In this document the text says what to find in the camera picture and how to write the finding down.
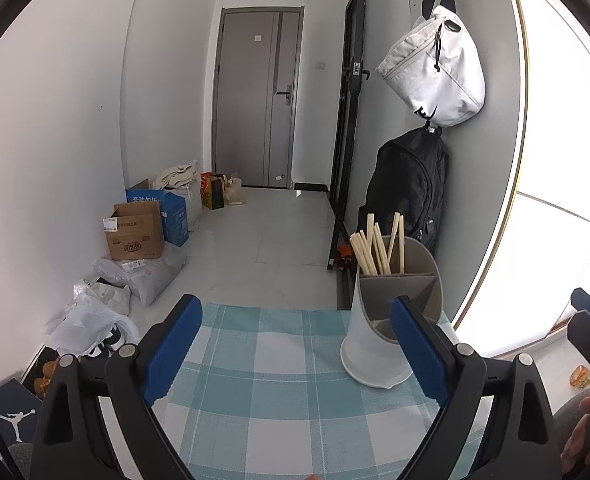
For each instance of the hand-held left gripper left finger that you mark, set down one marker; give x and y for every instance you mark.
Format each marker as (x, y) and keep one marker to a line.
(172, 350)

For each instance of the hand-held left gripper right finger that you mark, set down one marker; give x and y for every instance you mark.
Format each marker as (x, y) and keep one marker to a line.
(420, 350)

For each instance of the white utensil holder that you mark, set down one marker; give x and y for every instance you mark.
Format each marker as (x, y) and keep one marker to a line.
(370, 340)

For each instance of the bunch of wooden chopsticks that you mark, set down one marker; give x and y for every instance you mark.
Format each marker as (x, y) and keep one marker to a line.
(375, 262)

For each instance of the person's right hand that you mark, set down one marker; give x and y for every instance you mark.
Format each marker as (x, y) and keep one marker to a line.
(577, 452)

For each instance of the orange snack packet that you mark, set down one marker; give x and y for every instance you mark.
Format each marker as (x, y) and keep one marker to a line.
(581, 376)

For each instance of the black white sneaker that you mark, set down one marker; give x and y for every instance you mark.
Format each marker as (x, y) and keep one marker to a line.
(115, 340)
(95, 350)

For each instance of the grey parcel bag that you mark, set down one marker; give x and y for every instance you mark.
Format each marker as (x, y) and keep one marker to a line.
(155, 275)

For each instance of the white parcel bag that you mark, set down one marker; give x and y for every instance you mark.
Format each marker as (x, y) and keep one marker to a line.
(110, 295)

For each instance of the white plastic bag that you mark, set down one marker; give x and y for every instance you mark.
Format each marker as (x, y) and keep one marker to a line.
(90, 320)

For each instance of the teal checked tablecloth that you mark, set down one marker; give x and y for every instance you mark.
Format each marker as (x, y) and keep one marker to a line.
(275, 385)

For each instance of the brown cardboard box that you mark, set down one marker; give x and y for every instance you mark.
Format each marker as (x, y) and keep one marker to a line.
(135, 240)

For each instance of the orange black tool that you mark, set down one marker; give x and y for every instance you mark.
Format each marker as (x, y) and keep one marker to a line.
(347, 259)

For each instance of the brown shoe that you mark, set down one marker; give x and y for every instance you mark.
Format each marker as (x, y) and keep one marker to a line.
(51, 369)
(44, 386)

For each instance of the blue cardboard box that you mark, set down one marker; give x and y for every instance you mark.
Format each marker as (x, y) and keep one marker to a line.
(175, 220)

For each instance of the translucent plastic bag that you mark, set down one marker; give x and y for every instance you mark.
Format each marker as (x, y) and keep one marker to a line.
(194, 210)

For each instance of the black paper bag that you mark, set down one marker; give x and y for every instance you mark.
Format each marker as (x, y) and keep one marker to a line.
(216, 195)

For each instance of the red snack bag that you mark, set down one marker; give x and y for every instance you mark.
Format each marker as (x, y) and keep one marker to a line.
(206, 190)

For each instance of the black backpack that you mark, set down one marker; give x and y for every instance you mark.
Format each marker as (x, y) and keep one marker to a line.
(405, 185)

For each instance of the beige plastic bag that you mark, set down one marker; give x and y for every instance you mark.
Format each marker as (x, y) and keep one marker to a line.
(234, 192)

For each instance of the cream cloth tote bag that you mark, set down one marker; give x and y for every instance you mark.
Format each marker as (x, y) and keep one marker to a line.
(175, 177)

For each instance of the black shoebox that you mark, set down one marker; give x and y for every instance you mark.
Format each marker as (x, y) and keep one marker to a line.
(10, 415)

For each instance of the grey door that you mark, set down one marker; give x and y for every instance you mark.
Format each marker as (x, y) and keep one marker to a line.
(250, 110)

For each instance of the white sling bag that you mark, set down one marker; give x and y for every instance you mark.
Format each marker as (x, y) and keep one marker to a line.
(435, 80)

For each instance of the metal wall hook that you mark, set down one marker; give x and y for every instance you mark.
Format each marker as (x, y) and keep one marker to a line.
(432, 127)

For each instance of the wooden window frame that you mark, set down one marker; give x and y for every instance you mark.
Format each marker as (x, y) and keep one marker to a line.
(525, 85)

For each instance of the black door frame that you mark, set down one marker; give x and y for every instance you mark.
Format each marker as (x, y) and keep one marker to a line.
(347, 110)

